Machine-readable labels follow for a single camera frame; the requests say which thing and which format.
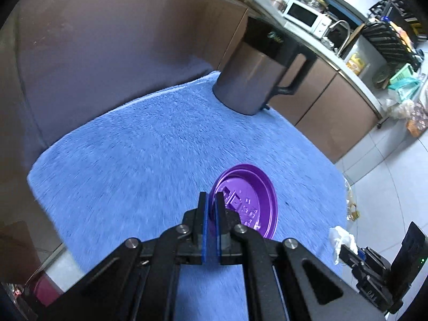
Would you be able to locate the white microwave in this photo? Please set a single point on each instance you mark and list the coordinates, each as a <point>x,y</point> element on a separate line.
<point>302,15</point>

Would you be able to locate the brown patterned snack bag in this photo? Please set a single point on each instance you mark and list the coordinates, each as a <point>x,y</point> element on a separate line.
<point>418,120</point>

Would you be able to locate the cooking oil bottle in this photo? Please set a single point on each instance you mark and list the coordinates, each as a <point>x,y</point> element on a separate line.
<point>352,207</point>

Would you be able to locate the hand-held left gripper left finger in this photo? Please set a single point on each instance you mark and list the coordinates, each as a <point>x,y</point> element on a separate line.
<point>204,227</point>

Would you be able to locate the clear plastic bag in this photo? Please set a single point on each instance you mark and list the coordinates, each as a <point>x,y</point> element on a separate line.
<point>398,108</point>

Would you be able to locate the green plastic basket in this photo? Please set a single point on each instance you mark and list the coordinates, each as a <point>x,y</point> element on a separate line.
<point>403,77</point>

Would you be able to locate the black panel kitchen appliance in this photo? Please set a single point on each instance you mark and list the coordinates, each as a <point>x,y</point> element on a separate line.
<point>250,73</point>

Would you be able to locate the kitchen countertop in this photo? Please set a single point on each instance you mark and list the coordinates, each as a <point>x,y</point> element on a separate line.
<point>264,8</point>

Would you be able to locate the brown kitchen cabinets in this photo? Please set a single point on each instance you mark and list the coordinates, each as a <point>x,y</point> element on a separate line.
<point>321,107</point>

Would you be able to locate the black dish rack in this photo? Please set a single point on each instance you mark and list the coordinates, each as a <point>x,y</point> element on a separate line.
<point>384,36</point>

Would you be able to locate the blue fleece blanket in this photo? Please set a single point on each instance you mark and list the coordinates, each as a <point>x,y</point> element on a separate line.
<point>150,160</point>

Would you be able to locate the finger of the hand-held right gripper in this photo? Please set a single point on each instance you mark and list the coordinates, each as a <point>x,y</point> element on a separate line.
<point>371,259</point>
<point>374,289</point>

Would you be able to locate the white tissue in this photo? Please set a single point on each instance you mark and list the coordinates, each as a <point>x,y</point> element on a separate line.
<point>341,237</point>

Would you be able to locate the purple plastic lid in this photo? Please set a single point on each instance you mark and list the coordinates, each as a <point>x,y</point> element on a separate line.
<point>250,187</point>

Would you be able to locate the steel kitchen faucet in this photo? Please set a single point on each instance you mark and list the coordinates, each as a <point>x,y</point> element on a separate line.
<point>344,28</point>

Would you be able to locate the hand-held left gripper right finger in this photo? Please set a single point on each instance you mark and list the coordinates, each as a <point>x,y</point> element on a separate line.
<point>219,227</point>

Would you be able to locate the dark red container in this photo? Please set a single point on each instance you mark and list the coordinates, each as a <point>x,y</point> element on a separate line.
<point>46,287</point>

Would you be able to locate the dark round pan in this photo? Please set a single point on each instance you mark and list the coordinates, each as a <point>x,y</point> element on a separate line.
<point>381,77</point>

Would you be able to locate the yellow food packet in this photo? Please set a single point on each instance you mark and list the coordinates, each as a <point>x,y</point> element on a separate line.
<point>356,64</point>

